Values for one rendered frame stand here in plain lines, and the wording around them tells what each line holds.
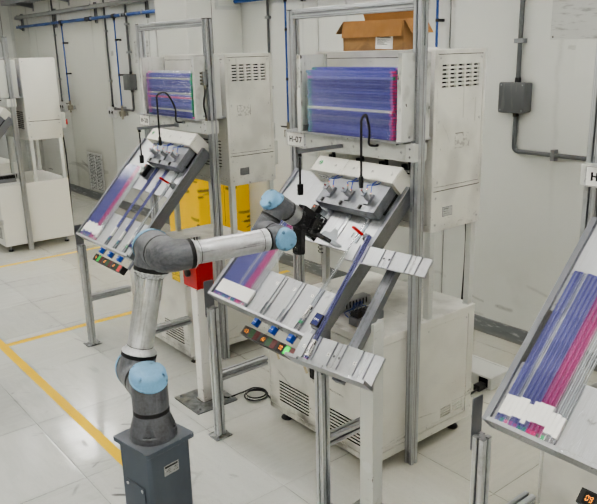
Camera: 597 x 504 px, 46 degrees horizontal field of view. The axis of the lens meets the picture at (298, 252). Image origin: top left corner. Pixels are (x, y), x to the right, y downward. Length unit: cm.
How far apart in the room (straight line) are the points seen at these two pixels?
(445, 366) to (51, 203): 470
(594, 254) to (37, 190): 555
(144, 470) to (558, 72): 289
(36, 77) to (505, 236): 442
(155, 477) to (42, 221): 492
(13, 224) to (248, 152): 340
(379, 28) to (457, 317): 131
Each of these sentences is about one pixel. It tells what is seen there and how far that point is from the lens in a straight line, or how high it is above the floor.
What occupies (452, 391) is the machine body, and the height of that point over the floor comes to 23.
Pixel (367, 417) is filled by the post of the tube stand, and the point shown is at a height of 47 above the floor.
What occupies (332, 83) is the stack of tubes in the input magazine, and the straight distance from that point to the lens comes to 295.
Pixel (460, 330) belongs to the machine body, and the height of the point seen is 51.
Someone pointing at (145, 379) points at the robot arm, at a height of 77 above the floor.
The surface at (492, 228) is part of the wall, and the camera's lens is 438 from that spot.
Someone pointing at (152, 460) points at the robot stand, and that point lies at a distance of 232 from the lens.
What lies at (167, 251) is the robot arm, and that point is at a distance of 217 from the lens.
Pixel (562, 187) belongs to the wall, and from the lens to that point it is 409.
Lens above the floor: 173
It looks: 16 degrees down
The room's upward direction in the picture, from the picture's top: 1 degrees counter-clockwise
